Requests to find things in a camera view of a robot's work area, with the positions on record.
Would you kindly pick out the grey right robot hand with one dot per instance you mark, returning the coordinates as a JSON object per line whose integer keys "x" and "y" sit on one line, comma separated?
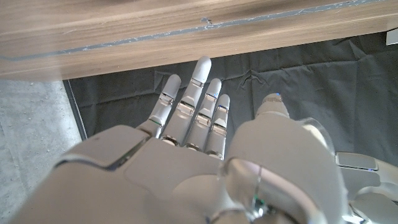
{"x": 155, "y": 180}

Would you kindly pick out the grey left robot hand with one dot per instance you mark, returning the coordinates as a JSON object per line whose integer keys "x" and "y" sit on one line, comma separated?
{"x": 373, "y": 183}

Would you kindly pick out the black backdrop curtain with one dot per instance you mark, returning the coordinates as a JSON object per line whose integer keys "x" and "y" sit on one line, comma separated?
{"x": 326, "y": 87}

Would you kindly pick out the white power box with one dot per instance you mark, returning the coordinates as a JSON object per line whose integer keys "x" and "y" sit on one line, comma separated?
{"x": 392, "y": 36}

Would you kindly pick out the wooden table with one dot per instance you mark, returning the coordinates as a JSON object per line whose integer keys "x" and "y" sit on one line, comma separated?
{"x": 186, "y": 30}

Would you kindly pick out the black backdrop frame pole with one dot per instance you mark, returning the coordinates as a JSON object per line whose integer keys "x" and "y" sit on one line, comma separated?
{"x": 76, "y": 112}

